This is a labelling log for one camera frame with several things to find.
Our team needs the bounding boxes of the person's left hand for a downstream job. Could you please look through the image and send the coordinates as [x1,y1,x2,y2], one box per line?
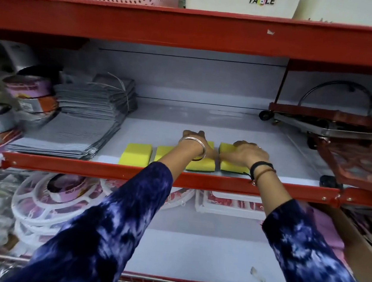
[179,129,220,162]

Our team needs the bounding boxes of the person's right hand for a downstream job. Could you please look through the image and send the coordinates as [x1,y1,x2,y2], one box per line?
[218,138,271,172]

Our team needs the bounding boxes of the yellow sponge with green pad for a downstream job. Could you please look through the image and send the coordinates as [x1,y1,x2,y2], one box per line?
[217,142,254,175]
[154,144,177,164]
[186,139,218,173]
[118,142,154,168]

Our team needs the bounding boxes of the person's left forearm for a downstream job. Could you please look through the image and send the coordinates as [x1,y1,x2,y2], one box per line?
[4,124,206,282]

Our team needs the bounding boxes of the person's right forearm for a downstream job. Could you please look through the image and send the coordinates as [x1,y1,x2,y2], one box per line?
[242,166,372,282]

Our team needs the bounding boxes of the silver bangle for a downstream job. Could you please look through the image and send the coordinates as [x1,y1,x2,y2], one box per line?
[177,135,208,163]

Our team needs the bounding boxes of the black wristband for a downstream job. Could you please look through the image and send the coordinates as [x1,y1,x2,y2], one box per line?
[243,160,275,182]

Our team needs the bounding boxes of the white rectangular plastic rack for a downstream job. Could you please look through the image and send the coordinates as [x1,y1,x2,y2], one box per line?
[194,189,268,221]

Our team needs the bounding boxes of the red wheeled metal stand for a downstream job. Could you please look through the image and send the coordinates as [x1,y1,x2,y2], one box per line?
[256,73,372,155]

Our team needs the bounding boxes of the small tied stack grey cloths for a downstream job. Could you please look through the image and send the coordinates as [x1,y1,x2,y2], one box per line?
[86,71,141,113]

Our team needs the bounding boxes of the red metal shelf rack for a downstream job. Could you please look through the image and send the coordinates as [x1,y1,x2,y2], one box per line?
[0,0,372,282]

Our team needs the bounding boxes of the large stack of grey cloths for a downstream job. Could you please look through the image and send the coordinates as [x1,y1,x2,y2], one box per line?
[6,79,129,163]

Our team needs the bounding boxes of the white plastic basket with logo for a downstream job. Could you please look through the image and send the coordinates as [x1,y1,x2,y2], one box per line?
[181,0,303,20]

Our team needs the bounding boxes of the stack of white round hangers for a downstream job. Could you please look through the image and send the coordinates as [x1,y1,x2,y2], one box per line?
[7,169,197,263]

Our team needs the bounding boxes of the plain white plastic basket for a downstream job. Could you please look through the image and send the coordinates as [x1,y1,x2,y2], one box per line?
[292,0,372,27]

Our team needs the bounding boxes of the pile of round labelled tins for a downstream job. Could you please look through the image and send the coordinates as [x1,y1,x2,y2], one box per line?
[0,60,63,161]

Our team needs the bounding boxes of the brown thread bracelet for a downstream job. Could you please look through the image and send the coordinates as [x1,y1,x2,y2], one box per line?
[251,167,277,188]

